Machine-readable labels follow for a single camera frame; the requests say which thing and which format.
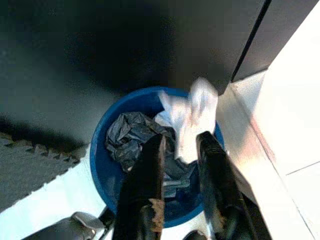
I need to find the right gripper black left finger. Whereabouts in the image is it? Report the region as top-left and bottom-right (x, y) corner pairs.
(113, 133), (167, 240)

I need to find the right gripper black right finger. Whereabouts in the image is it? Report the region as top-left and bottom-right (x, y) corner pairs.
(196, 131), (258, 240)

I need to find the white tissue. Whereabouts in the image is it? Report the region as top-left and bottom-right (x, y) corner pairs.
(154, 76), (219, 165)

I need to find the blue waste bin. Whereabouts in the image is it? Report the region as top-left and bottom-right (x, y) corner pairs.
(90, 86), (226, 228)

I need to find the black plastic bag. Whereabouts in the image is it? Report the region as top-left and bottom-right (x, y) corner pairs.
(104, 111), (176, 173)

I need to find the dark grey foam puzzle mat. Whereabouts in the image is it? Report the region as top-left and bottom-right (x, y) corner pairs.
(0, 113), (91, 213)

